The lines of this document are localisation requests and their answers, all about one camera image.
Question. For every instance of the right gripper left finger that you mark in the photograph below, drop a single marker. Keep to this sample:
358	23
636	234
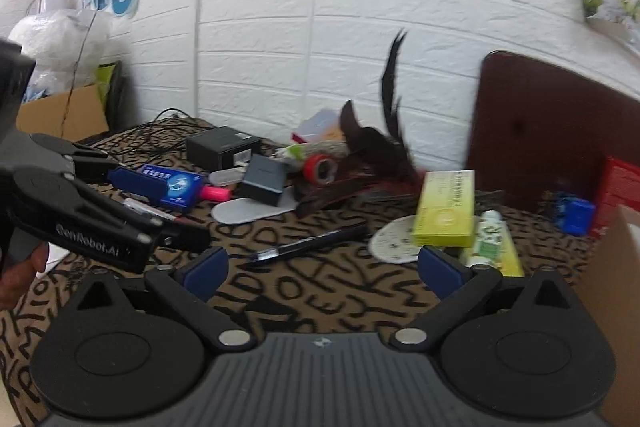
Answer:
205	274

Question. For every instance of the black pen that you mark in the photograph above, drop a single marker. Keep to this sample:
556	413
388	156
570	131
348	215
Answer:
310	244

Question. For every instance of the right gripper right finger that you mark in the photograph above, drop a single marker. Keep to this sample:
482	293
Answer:
440	272

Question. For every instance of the pink highlighter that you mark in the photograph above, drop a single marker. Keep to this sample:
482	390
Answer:
215	194

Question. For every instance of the white dotted round pad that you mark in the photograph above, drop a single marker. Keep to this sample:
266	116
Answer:
394	242

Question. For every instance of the black cardboard box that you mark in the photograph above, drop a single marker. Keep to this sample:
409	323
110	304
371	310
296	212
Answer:
221	148

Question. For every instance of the blue medicine box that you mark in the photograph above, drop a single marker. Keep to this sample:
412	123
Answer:
183	187

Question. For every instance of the black power adapter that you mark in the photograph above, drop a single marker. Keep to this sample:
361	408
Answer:
263	180

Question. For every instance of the brown cardboard box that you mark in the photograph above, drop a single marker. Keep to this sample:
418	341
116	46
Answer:
72	118

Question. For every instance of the left hand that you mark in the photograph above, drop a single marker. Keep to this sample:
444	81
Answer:
15	280

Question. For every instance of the clear plastic case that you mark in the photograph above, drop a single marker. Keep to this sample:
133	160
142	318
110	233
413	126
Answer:
226	177

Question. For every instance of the green white long box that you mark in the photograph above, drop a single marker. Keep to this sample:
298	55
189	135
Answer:
493	246

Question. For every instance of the grey insole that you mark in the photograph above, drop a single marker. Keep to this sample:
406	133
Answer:
244	210

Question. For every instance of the small blue packet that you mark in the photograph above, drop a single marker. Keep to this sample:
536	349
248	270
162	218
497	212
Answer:
573	215

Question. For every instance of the dark brown headboard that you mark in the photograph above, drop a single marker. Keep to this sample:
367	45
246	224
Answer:
539	128

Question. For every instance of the red capped white marker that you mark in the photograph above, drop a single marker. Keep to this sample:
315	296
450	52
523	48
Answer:
147	210

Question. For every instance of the red tape roll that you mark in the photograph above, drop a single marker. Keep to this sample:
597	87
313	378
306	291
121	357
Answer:
320	169

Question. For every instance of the yellow medicine box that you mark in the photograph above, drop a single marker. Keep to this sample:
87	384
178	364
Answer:
445	214

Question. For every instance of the red box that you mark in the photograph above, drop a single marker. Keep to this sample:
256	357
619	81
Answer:
619	186

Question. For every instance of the red white carton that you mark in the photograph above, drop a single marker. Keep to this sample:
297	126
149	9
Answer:
323	126

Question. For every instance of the cardboard storage box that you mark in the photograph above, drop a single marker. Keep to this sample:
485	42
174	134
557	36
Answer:
609	288

